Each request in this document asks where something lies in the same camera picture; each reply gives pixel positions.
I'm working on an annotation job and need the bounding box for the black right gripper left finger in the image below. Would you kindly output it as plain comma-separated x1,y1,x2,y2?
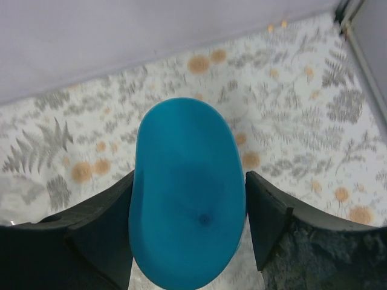
1,173,134,290

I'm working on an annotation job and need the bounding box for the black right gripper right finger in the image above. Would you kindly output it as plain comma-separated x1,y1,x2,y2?
246,171,386,289

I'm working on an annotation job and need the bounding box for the blue plastic wine glass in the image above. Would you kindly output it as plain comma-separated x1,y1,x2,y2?
128,98,247,289

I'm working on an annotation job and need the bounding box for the chrome wine glass rack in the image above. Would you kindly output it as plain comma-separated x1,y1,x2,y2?
1,176,49,227

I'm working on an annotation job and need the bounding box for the floral tablecloth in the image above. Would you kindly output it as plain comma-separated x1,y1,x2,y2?
1,13,386,289

